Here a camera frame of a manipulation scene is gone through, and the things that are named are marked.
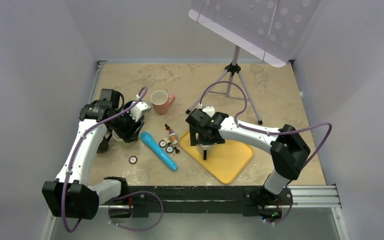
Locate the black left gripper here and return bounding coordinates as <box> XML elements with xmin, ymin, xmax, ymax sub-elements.
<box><xmin>109</xmin><ymin>107</ymin><xmax>144</xmax><ymax>143</ymax></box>

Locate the green ceramic mug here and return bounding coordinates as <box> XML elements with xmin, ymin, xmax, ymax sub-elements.
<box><xmin>112</xmin><ymin>130</ymin><xmax>136</xmax><ymax>148</ymax></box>

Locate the cream mug black handle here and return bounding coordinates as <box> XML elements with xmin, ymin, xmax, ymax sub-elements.
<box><xmin>197</xmin><ymin>144</ymin><xmax>215</xmax><ymax>161</ymax></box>

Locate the black ceramic mug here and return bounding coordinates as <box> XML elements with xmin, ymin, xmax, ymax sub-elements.
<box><xmin>96</xmin><ymin>133</ymin><xmax>113</xmax><ymax>154</ymax></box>

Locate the pink ceramic mug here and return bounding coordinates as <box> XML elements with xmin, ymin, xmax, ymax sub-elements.
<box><xmin>150</xmin><ymin>90</ymin><xmax>176</xmax><ymax>115</ymax></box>

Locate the dark blue ceramic mug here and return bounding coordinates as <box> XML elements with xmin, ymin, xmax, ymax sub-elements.
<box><xmin>122</xmin><ymin>100</ymin><xmax>136</xmax><ymax>110</ymax></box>

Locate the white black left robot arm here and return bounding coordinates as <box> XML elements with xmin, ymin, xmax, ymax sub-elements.
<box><xmin>42</xmin><ymin>88</ymin><xmax>151</xmax><ymax>220</ymax></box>

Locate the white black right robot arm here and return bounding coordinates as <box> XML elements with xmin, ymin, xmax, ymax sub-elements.
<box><xmin>185</xmin><ymin>109</ymin><xmax>311</xmax><ymax>204</ymax></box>

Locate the blue toy microphone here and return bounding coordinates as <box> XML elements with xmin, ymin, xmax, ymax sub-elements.
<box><xmin>139</xmin><ymin>131</ymin><xmax>178</xmax><ymax>172</ymax></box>

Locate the round token lower right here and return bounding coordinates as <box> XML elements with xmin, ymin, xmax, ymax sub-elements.
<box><xmin>165</xmin><ymin>145</ymin><xmax>175</xmax><ymax>154</ymax></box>

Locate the round token upper left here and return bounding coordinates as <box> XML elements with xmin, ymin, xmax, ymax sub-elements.
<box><xmin>158</xmin><ymin>140</ymin><xmax>167</xmax><ymax>148</ymax></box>

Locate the round brown white token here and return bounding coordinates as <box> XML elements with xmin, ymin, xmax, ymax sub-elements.
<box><xmin>128</xmin><ymin>155</ymin><xmax>138</xmax><ymax>165</ymax></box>

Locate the yellow plastic tray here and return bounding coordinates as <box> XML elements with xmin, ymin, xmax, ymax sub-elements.
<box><xmin>179</xmin><ymin>131</ymin><xmax>255</xmax><ymax>184</ymax></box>

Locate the lilac tripod stand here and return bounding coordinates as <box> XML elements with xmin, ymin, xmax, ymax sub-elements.
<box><xmin>203</xmin><ymin>45</ymin><xmax>263</xmax><ymax>125</ymax></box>

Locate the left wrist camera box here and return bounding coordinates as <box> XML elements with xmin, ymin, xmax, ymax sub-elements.
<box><xmin>128</xmin><ymin>101</ymin><xmax>152</xmax><ymax>122</ymax></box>

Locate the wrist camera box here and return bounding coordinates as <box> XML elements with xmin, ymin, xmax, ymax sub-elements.
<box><xmin>198</xmin><ymin>104</ymin><xmax>216</xmax><ymax>117</ymax></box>
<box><xmin>128</xmin><ymin>101</ymin><xmax>152</xmax><ymax>122</ymax></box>

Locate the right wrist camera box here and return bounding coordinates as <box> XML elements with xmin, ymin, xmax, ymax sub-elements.
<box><xmin>198</xmin><ymin>104</ymin><xmax>216</xmax><ymax>117</ymax></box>

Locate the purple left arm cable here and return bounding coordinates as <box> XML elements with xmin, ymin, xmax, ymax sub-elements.
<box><xmin>60</xmin><ymin>86</ymin><xmax>149</xmax><ymax>234</ymax></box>

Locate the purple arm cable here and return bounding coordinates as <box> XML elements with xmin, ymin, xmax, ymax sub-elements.
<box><xmin>197</xmin><ymin>80</ymin><xmax>333</xmax><ymax>186</ymax></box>
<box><xmin>60</xmin><ymin>86</ymin><xmax>149</xmax><ymax>234</ymax></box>

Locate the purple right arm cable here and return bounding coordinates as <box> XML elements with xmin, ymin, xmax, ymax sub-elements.
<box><xmin>197</xmin><ymin>80</ymin><xmax>333</xmax><ymax>186</ymax></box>

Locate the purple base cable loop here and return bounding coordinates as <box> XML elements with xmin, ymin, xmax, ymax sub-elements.
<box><xmin>107</xmin><ymin>190</ymin><xmax>165</xmax><ymax>232</ymax></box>

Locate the black table edge rail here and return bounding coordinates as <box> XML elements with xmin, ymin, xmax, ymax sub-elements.
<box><xmin>106</xmin><ymin>185</ymin><xmax>293</xmax><ymax>219</ymax></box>

